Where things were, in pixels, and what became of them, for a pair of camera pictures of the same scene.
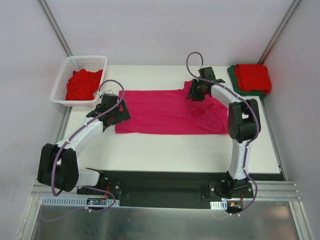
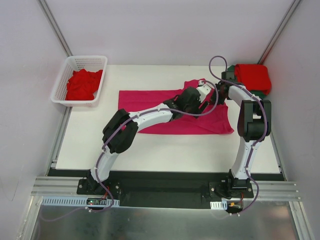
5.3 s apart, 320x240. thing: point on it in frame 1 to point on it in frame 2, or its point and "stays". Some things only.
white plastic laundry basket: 70,64 stays
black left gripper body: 116,114 to 200,107
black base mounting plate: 160,189 stays
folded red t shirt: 253,77 stays
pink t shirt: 171,112 stays
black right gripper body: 193,90 to 215,95
